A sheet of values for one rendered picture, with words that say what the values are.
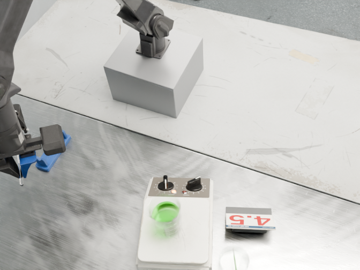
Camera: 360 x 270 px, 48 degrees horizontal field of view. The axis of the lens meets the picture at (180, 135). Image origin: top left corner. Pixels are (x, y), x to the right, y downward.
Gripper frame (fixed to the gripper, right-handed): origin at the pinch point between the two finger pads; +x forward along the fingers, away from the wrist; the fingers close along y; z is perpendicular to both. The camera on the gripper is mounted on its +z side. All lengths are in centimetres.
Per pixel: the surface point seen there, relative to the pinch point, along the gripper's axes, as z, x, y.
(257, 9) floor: 149, 73, -140
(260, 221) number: -22.8, 5.3, -41.0
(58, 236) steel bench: -10.2, 11.7, -4.0
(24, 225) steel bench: -5.3, 12.1, 2.3
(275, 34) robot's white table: 26, 0, -70
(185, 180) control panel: -9.8, 4.6, -30.4
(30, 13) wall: 168, 64, -3
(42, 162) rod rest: 6.4, 7.7, -3.5
